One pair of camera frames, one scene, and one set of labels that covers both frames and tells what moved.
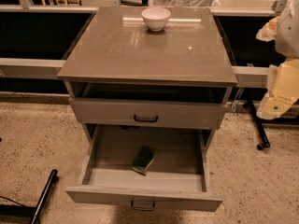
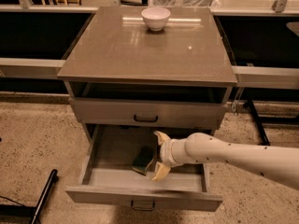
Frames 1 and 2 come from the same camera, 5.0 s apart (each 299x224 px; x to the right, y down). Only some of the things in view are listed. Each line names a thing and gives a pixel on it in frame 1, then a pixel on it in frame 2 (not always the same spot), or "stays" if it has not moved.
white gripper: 288,35 → 166,153
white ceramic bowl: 155,18 stays
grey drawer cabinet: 121,72 stays
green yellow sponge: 143,159 stays
